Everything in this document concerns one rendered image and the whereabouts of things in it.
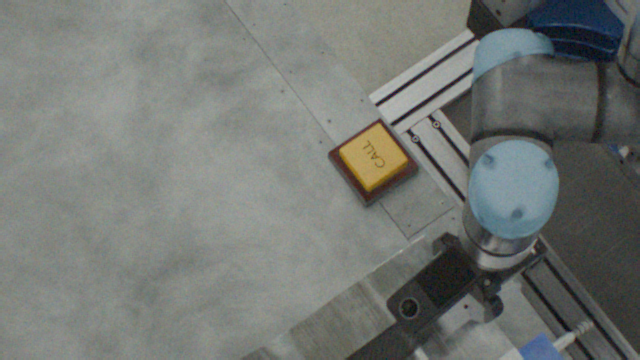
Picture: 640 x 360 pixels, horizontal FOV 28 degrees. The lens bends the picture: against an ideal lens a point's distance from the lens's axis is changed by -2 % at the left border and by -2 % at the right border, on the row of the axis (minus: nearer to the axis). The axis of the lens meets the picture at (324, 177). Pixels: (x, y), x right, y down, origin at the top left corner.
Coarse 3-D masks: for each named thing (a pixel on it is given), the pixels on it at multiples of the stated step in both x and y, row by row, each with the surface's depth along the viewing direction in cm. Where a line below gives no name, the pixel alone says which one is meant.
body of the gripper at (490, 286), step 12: (444, 240) 133; (540, 240) 132; (540, 252) 132; (516, 264) 126; (528, 264) 131; (492, 276) 131; (504, 276) 131; (480, 288) 131; (492, 288) 131; (480, 300) 133
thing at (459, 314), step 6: (468, 294) 143; (462, 300) 143; (468, 300) 143; (456, 306) 143; (462, 306) 143; (468, 306) 143; (450, 312) 143; (456, 312) 143; (462, 312) 143; (468, 312) 143; (444, 318) 145; (450, 318) 143; (456, 318) 143; (462, 318) 143; (468, 318) 144; (450, 324) 144; (456, 324) 142; (462, 324) 145
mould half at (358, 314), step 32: (416, 256) 148; (352, 288) 147; (384, 288) 147; (320, 320) 146; (352, 320) 146; (384, 320) 146; (256, 352) 144; (288, 352) 145; (320, 352) 145; (352, 352) 145; (416, 352) 145; (448, 352) 144; (480, 352) 144
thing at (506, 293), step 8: (504, 288) 137; (512, 288) 139; (520, 288) 141; (504, 296) 139; (512, 296) 141; (472, 304) 139; (480, 304) 136; (472, 312) 141; (480, 312) 138; (480, 320) 140
